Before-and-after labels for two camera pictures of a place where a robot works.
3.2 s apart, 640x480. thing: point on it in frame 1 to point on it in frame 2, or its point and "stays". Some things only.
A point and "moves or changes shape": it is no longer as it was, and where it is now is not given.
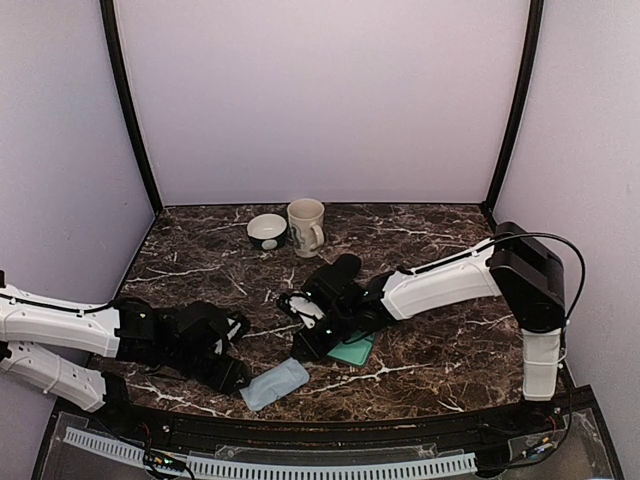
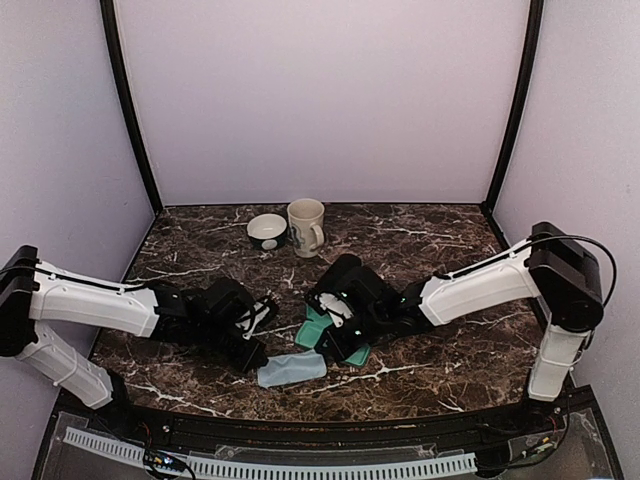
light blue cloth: (274, 383) moves or changes shape
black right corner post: (522, 93) stays
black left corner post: (115, 54) stays
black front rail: (124, 417) stays
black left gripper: (225, 378) to (246, 362)
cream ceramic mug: (306, 226) stays
